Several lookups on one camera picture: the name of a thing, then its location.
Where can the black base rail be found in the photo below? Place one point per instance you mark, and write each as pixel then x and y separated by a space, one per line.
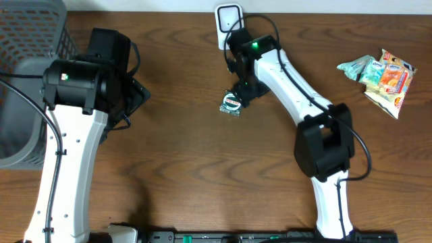
pixel 285 237

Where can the white barcode scanner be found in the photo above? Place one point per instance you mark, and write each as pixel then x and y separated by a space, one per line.
pixel 225 16

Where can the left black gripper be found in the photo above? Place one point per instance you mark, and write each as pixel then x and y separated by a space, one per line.
pixel 136 92

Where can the dark green round-label box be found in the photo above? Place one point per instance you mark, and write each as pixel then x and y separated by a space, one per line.
pixel 230 104

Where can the orange tissue pack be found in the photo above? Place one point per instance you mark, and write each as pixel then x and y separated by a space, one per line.
pixel 393 78

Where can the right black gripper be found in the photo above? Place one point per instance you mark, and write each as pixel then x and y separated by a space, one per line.
pixel 244 96

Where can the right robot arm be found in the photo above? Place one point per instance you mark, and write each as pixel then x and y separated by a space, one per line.
pixel 324 142

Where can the grey plastic mesh basket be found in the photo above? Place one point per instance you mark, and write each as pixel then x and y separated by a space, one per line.
pixel 33 35

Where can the green snack packet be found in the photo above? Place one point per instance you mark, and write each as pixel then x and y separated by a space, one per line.
pixel 353 69

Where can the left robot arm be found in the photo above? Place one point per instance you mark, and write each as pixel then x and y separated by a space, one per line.
pixel 86 97

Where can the cream snack bag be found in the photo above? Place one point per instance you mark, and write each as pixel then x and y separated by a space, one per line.
pixel 391 103

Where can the teal tissue pack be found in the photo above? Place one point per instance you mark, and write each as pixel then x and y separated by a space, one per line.
pixel 372 72

